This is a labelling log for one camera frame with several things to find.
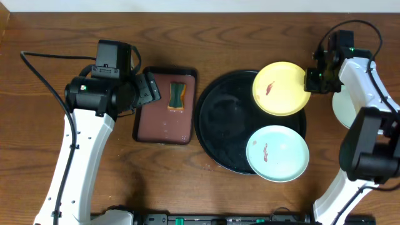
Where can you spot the yellow plate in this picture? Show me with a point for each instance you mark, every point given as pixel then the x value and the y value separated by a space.
pixel 278 89

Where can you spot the black rectangular water tray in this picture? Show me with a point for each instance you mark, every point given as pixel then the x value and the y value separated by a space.
pixel 156 122

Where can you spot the round black tray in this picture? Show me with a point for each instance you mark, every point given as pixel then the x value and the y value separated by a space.
pixel 226 116

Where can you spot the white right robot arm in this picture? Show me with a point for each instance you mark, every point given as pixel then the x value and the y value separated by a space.
pixel 369 153

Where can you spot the light green plate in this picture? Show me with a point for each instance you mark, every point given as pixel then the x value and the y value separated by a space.
pixel 343 107
pixel 277 153

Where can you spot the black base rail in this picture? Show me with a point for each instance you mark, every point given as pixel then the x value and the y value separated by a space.
pixel 218 219

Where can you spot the green and yellow sponge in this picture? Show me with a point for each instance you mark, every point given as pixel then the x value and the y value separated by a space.
pixel 177 93

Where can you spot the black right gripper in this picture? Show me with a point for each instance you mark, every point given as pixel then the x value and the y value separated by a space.
pixel 310 85

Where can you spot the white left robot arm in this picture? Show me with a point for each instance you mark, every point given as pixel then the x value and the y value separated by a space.
pixel 68 200

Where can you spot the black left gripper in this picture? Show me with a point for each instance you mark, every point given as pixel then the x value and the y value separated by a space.
pixel 147 90

